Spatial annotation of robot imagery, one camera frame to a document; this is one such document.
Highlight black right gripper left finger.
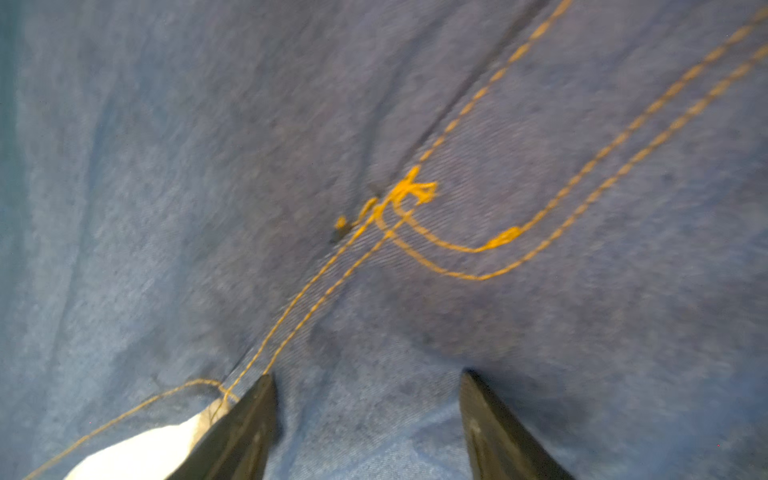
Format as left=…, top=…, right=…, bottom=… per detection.
left=169, top=374, right=279, bottom=480

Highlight dark blue denim jeans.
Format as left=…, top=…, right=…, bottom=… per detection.
left=1, top=1, right=767, bottom=479

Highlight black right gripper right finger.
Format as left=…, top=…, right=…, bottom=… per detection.
left=459, top=370, right=573, bottom=480

